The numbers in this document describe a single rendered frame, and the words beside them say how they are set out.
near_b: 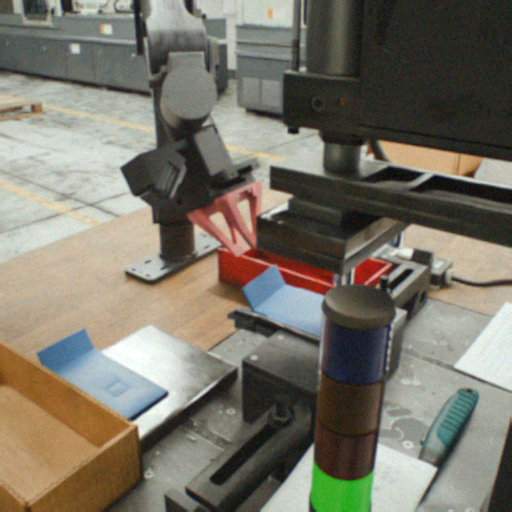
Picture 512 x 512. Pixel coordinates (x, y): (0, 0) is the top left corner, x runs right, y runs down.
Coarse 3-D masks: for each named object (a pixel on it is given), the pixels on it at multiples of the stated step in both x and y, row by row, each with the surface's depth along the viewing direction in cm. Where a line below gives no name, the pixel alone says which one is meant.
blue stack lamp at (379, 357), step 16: (336, 336) 29; (352, 336) 29; (368, 336) 29; (384, 336) 29; (320, 352) 31; (336, 352) 29; (352, 352) 29; (368, 352) 29; (384, 352) 30; (336, 368) 30; (352, 368) 29; (368, 368) 29; (384, 368) 30
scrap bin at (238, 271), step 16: (224, 256) 92; (240, 256) 89; (256, 256) 101; (272, 256) 101; (224, 272) 93; (240, 272) 91; (256, 272) 89; (288, 272) 84; (304, 272) 96; (320, 272) 95; (368, 272) 90; (384, 272) 85; (240, 288) 92; (304, 288) 84; (320, 288) 82
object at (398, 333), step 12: (396, 336) 69; (396, 348) 70; (396, 360) 71; (252, 372) 60; (252, 384) 61; (264, 384) 60; (276, 384) 59; (252, 396) 62; (264, 396) 60; (288, 396) 58; (300, 396) 57; (252, 408) 62; (264, 408) 61; (312, 408) 56; (252, 420) 63; (312, 420) 57; (312, 432) 58; (300, 444) 59
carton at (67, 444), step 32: (0, 352) 67; (0, 384) 69; (32, 384) 64; (64, 384) 59; (0, 416) 64; (32, 416) 64; (64, 416) 62; (96, 416) 57; (0, 448) 60; (32, 448) 60; (64, 448) 60; (96, 448) 60; (128, 448) 53; (0, 480) 47; (32, 480) 56; (64, 480) 48; (96, 480) 51; (128, 480) 55
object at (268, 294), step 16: (272, 272) 73; (256, 288) 70; (272, 288) 72; (288, 288) 73; (256, 304) 69; (272, 304) 70; (288, 304) 70; (304, 304) 69; (320, 304) 69; (288, 320) 67; (304, 320) 67; (320, 320) 66
